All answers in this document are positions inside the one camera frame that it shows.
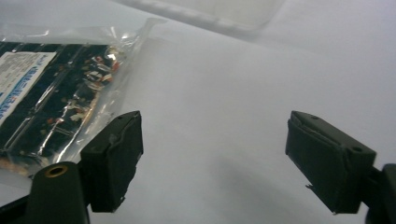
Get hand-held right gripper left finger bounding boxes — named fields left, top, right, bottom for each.
left=25, top=110, right=145, bottom=224

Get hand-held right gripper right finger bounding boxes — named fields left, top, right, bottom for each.
left=285, top=110, right=396, bottom=224

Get clear bag of dark packets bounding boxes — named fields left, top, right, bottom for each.
left=0, top=17, right=166, bottom=191

